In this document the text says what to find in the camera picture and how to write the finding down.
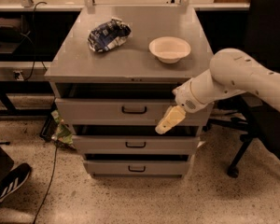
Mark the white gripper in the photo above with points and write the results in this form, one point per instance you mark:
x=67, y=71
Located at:
x=186, y=98

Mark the grey top drawer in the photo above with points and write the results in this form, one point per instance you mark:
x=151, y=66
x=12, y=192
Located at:
x=146, y=112

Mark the grey drawer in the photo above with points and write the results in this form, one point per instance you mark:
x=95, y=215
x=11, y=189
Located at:
x=146, y=112
x=135, y=144
x=136, y=167

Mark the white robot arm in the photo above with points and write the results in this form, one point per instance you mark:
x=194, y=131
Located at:
x=231, y=72

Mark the grey drawer cabinet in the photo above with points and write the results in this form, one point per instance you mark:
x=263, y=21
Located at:
x=131, y=71

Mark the grey middle drawer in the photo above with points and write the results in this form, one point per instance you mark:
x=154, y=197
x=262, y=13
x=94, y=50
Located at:
x=135, y=144

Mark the grey bottom drawer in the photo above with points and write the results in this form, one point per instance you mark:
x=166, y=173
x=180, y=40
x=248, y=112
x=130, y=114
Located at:
x=136, y=167

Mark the white paper bowl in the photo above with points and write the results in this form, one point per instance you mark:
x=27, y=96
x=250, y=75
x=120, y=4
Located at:
x=168, y=49

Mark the black office chair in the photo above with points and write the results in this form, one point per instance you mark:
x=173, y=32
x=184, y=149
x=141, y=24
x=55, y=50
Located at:
x=259, y=120

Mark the crumpled blue chip bag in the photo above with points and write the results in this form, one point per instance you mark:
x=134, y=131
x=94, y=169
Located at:
x=108, y=35

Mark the green snack bag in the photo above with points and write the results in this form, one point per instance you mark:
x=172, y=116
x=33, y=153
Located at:
x=62, y=133

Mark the black sneaker white stripes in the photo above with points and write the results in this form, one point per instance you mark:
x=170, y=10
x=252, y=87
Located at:
x=14, y=180

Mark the dark box on shelf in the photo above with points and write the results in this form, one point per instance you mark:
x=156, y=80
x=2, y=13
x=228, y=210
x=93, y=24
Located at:
x=13, y=29

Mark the wall power outlet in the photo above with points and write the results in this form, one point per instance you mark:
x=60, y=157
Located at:
x=18, y=75

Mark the black table leg frame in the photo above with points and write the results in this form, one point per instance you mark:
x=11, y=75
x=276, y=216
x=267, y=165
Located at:
x=12, y=111

